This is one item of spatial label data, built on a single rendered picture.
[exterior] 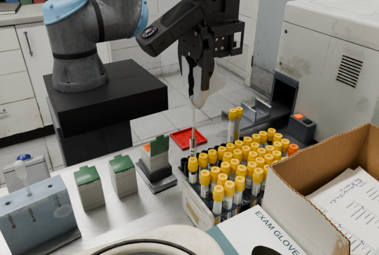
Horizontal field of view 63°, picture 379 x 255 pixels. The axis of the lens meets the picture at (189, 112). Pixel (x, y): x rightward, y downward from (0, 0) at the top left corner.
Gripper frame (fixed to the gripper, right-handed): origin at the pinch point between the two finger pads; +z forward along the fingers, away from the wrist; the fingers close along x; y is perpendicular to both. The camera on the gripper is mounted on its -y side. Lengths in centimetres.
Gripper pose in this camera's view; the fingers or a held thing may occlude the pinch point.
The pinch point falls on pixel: (193, 101)
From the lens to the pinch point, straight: 54.3
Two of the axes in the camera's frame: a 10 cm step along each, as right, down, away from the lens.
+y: 8.7, -2.6, 4.3
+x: -5.0, -4.5, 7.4
